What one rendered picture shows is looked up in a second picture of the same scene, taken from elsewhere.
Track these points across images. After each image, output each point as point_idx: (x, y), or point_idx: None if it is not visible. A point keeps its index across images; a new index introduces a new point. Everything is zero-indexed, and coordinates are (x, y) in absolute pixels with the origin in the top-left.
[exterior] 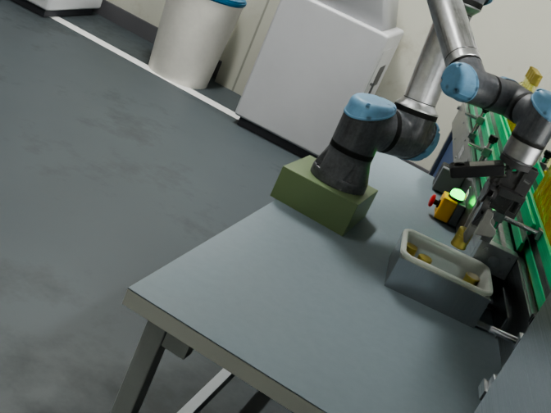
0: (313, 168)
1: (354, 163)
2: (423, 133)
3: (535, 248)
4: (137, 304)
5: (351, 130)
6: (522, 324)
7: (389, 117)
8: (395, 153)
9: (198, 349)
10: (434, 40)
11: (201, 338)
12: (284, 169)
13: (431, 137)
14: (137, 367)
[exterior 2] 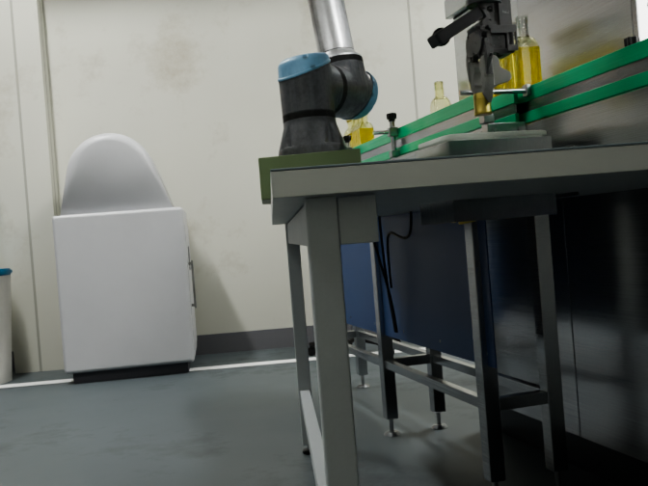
0: (285, 153)
1: (325, 121)
2: (362, 73)
3: (533, 104)
4: (294, 182)
5: (303, 89)
6: (604, 116)
7: (329, 61)
8: (350, 105)
9: (404, 183)
10: None
11: (399, 165)
12: (261, 160)
13: (369, 78)
14: (325, 297)
